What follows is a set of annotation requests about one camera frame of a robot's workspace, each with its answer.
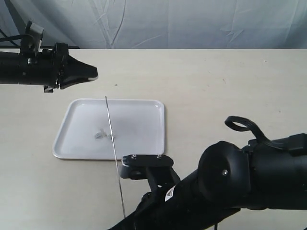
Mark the thin metal skewer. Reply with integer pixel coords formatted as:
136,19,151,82
105,95,126,218

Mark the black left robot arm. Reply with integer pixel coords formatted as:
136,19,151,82
0,43,98,93

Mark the white marshmallow piece bottom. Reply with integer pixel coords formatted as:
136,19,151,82
106,134,117,140

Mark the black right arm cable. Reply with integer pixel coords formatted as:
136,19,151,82
224,115,291,150

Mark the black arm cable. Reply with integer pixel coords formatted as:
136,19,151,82
224,115,291,150
0,28,33,47

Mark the white marshmallow piece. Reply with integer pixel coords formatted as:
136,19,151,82
106,134,117,140
94,132,104,139
100,129,108,138

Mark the white rectangular plastic tray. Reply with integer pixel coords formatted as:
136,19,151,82
52,98,165,160

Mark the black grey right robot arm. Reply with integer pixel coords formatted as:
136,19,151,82
114,134,307,230

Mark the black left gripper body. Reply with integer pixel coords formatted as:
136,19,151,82
24,43,69,92

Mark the blue-grey backdrop cloth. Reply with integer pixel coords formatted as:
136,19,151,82
0,0,307,49

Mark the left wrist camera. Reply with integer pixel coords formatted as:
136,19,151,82
20,21,44,56

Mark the white marshmallow piece top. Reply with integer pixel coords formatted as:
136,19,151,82
94,132,104,139

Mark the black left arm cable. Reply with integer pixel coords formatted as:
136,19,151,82
0,28,33,47

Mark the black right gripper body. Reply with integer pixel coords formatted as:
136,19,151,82
112,171,240,230

